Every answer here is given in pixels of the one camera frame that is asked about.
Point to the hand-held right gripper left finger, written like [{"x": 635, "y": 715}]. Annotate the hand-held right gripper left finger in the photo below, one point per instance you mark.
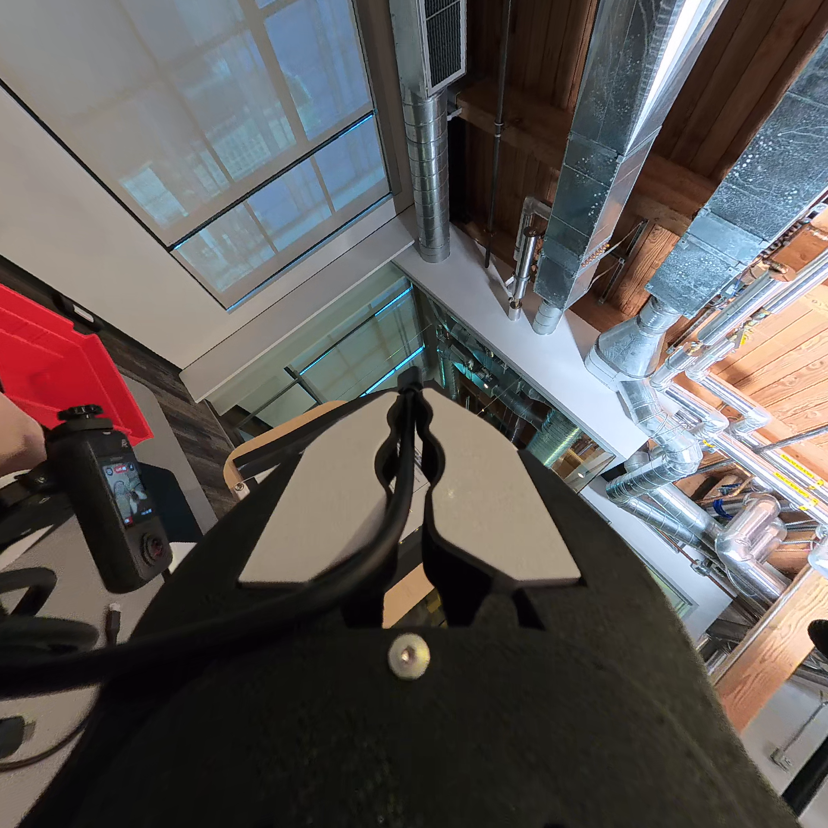
[{"x": 310, "y": 511}]

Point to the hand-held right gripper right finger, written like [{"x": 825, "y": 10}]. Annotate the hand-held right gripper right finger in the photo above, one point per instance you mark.
[{"x": 498, "y": 504}]

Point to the small usb plug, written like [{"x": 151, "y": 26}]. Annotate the small usb plug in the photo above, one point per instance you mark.
[{"x": 114, "y": 621}]

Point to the person's left hand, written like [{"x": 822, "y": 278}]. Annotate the person's left hand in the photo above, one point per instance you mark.
[{"x": 19, "y": 433}]

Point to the red plastic bin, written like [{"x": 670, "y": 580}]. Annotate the red plastic bin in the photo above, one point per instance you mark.
[{"x": 58, "y": 369}]

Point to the glass partition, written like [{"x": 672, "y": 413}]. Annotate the glass partition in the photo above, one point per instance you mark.
[{"x": 349, "y": 343}]

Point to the cluster of silver insulated pipes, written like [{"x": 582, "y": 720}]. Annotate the cluster of silver insulated pipes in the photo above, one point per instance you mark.
[{"x": 724, "y": 420}]

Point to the shiny chrome pipe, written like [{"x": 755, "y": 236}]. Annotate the shiny chrome pipe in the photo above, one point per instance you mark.
[{"x": 527, "y": 259}]

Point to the black round disc on pole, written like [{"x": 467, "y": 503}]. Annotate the black round disc on pole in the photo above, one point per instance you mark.
[{"x": 820, "y": 640}]

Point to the thin black ceiling pipe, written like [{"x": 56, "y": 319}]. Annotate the thin black ceiling pipe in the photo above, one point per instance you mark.
[{"x": 497, "y": 129}]

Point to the large window with shade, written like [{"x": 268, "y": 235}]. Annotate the large window with shade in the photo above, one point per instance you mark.
[{"x": 194, "y": 129}]

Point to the metal vent grille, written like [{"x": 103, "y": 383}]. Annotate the metal vent grille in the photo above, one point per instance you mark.
[{"x": 445, "y": 42}]

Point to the round spiral metal duct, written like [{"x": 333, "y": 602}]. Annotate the round spiral metal duct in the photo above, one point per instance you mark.
[{"x": 427, "y": 181}]

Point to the narrow rectangular metal duct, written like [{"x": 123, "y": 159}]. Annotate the narrow rectangular metal duct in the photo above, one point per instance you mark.
[{"x": 601, "y": 162}]

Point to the wide rectangular metal duct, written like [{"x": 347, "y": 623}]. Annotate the wide rectangular metal duct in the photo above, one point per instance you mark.
[{"x": 763, "y": 194}]

